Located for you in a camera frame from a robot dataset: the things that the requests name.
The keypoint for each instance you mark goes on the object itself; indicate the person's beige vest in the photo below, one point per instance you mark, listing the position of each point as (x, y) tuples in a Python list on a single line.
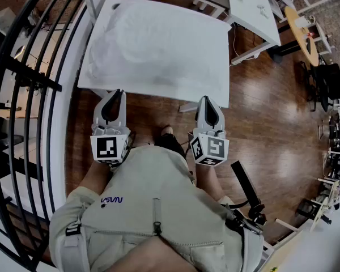
[(158, 186)]

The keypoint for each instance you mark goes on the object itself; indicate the white pillowcase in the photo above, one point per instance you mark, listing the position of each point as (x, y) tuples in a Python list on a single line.
[(147, 47)]

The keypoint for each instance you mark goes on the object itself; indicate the black office chair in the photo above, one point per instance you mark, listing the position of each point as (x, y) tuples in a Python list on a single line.
[(331, 81)]

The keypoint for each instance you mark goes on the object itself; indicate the dark top white frame table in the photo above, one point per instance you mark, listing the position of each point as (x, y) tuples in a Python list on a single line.
[(88, 1)]

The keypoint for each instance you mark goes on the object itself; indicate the round wooden table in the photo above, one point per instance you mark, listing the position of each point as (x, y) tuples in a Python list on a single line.
[(313, 57)]

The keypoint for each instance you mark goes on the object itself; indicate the person's right forearm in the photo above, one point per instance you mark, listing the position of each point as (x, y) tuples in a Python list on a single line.
[(208, 180)]

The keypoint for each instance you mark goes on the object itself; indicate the person's left forearm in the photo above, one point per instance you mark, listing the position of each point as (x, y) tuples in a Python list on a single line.
[(95, 177)]

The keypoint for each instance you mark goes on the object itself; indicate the person's right leg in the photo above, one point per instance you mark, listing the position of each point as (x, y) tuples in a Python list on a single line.
[(170, 143)]

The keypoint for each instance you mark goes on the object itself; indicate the black metal railing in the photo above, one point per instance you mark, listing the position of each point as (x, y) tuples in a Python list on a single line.
[(37, 78)]

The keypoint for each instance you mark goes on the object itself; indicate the small white gadget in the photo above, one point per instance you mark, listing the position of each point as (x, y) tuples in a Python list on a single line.
[(263, 11)]

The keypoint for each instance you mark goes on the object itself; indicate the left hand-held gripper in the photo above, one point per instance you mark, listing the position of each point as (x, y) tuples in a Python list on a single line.
[(106, 149)]

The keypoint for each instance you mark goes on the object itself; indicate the white side table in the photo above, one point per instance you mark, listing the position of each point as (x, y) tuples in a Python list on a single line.
[(252, 30)]

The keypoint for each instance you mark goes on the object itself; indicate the person's bare chest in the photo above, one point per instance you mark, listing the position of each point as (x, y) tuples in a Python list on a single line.
[(153, 256)]

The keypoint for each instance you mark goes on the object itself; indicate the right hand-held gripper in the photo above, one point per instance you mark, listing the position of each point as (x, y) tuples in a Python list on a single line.
[(212, 149)]

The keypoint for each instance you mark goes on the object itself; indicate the white upright container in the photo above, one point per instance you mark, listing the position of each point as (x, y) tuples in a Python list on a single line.
[(301, 22)]

